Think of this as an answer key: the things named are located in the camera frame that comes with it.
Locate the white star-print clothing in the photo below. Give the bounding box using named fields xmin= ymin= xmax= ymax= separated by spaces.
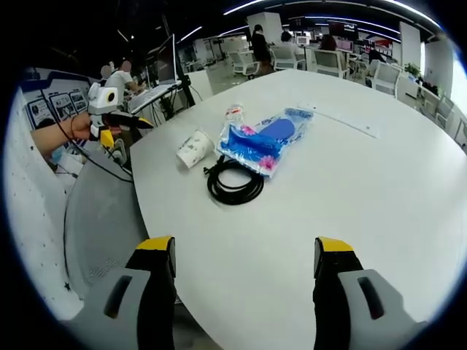
xmin=6 ymin=90 xmax=85 ymax=322

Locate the white table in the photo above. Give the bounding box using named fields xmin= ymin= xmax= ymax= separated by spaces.
xmin=129 ymin=69 xmax=467 ymax=350

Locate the black tripod stand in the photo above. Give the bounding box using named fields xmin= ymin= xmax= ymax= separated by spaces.
xmin=174 ymin=34 xmax=198 ymax=107

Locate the white office chair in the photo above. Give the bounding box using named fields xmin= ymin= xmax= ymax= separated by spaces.
xmin=371 ymin=60 xmax=403 ymax=98
xmin=271 ymin=46 xmax=306 ymax=71
xmin=435 ymin=94 xmax=456 ymax=129
xmin=227 ymin=50 xmax=260 ymax=78
xmin=312 ymin=48 xmax=350 ymax=79

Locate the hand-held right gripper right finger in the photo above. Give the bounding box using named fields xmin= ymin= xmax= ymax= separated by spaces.
xmin=312 ymin=236 xmax=430 ymax=350

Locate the printed paper cup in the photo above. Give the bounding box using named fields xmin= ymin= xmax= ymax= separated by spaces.
xmin=175 ymin=128 xmax=215 ymax=170

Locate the open laptop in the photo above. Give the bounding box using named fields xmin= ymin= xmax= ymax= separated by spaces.
xmin=144 ymin=34 xmax=182 ymax=96

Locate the clear plastic bottle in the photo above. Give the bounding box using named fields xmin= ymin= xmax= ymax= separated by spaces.
xmin=223 ymin=103 xmax=247 ymax=129

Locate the white side desk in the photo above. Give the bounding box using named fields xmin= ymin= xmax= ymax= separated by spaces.
xmin=128 ymin=81 xmax=182 ymax=114

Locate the blue plastic packet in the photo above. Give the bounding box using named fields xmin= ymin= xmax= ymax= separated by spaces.
xmin=216 ymin=106 xmax=315 ymax=179

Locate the person's left hand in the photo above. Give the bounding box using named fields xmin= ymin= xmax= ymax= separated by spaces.
xmin=70 ymin=112 xmax=94 ymax=141

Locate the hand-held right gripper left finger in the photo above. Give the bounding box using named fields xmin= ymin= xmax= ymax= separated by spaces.
xmin=69 ymin=236 xmax=178 ymax=350

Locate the wall poster board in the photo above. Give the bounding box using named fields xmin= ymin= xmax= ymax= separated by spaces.
xmin=20 ymin=68 xmax=93 ymax=129

